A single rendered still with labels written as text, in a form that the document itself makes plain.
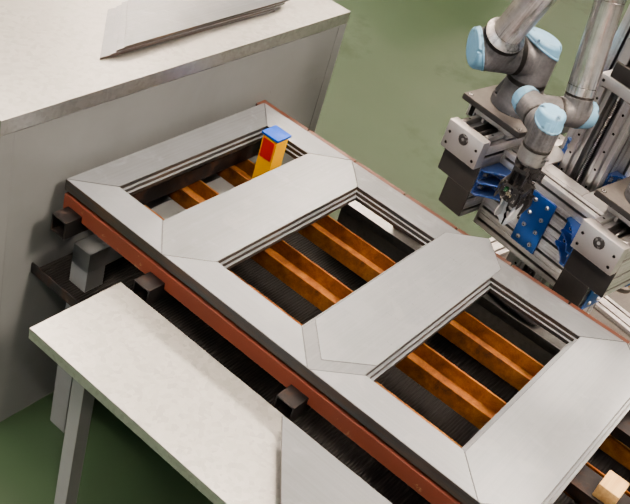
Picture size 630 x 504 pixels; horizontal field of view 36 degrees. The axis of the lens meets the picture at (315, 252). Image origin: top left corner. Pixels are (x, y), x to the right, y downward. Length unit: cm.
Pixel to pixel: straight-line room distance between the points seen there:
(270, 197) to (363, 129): 219
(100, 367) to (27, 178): 53
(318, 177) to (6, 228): 82
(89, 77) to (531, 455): 134
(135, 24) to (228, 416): 112
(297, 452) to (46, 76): 107
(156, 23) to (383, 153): 205
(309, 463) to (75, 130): 99
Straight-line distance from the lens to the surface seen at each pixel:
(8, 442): 295
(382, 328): 226
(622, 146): 288
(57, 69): 248
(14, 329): 274
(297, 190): 259
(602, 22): 258
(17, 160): 236
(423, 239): 261
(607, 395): 238
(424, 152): 468
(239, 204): 248
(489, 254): 262
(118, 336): 220
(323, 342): 217
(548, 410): 226
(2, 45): 255
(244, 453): 203
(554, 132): 249
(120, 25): 269
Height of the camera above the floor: 228
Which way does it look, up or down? 37 degrees down
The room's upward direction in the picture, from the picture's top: 18 degrees clockwise
